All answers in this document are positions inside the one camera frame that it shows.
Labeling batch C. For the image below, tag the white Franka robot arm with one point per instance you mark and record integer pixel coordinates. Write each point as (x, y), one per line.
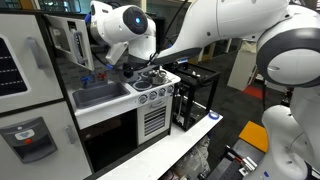
(266, 50)

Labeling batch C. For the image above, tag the white striped toy oven door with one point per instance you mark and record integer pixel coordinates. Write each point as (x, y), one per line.
(146, 133)

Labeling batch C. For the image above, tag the white fridge door with dispenser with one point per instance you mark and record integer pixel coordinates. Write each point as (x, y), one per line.
(66, 160)

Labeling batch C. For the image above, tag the gray stove knob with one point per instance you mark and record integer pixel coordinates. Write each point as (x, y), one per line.
(142, 99)
(152, 95)
(170, 89)
(162, 92)

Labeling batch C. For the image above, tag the silver toy pot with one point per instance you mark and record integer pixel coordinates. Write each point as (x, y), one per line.
(156, 77)

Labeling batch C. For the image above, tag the gray toy pot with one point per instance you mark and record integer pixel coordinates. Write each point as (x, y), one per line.
(128, 73)

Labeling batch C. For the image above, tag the blue tape roll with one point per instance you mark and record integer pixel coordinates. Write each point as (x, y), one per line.
(213, 115)

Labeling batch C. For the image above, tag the gray plastic sink basin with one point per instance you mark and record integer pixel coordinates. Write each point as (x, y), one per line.
(100, 95)

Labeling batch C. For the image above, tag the black white toy kitchen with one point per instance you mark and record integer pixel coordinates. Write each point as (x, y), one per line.
(110, 140)

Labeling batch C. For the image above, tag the gray machine under table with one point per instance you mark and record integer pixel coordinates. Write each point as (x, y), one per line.
(193, 160)

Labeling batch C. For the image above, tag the white box cabinet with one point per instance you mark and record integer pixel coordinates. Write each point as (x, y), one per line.
(241, 71)

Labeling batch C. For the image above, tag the red floor mat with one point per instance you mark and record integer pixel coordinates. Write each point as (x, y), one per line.
(253, 91)

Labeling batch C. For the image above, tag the yellow floor mat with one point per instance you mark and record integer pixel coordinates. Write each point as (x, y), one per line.
(255, 135)

